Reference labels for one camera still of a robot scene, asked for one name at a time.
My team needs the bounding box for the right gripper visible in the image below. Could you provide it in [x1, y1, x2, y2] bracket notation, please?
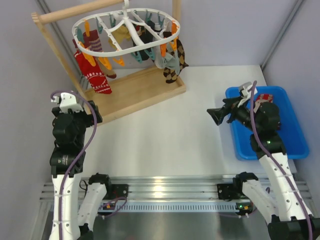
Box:
[207, 95, 261, 133]

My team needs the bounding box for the red reindeer sock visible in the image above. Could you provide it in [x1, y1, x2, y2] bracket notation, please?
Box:
[255, 93, 274, 104]

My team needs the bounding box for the grey blue sock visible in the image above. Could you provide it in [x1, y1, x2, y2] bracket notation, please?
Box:
[154, 50, 180, 75]

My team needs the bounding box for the white oval clip hanger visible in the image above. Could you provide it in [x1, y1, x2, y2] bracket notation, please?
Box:
[71, 0, 181, 58]

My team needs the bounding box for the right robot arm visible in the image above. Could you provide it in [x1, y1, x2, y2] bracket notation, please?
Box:
[207, 97, 320, 240]

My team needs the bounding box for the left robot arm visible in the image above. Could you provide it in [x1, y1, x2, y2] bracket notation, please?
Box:
[49, 100, 113, 240]

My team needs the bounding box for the wooden hanger rack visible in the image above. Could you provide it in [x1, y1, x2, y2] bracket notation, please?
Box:
[31, 0, 186, 123]

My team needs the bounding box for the red patterned sock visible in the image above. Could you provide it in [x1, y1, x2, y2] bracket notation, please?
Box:
[74, 50, 112, 95]

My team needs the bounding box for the orange clothes peg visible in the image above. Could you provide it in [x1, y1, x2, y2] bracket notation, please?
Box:
[98, 57, 113, 70]

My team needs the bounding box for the blue plastic bin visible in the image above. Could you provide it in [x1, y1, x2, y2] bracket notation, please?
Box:
[230, 86, 309, 161]

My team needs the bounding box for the mustard yellow sock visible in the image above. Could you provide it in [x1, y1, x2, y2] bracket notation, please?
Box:
[112, 25, 131, 44]

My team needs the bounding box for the dark navy santa sock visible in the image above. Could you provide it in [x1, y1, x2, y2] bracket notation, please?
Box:
[133, 20, 160, 44]

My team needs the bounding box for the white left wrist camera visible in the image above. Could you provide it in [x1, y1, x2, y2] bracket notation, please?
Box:
[50, 92, 84, 114]

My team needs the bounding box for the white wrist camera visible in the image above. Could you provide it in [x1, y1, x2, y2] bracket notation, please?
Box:
[50, 92, 84, 114]
[237, 82, 253, 108]

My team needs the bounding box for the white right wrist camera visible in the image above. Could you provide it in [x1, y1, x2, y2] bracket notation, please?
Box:
[237, 82, 253, 108]

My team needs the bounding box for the aluminium mounting rail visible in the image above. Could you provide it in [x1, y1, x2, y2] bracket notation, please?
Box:
[39, 174, 313, 213]

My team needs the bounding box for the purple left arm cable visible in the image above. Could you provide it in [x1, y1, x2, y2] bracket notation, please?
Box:
[50, 89, 128, 240]

